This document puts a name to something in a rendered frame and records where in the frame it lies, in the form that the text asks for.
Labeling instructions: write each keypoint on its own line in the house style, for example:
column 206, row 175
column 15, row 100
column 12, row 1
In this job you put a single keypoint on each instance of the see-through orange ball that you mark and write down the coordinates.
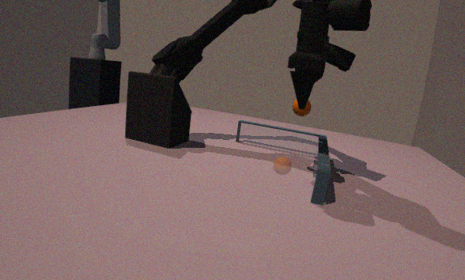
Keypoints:
column 282, row 165

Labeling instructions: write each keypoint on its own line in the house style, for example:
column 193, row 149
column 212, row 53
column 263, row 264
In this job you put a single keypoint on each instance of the orange-brown ball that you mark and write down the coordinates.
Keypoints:
column 299, row 111

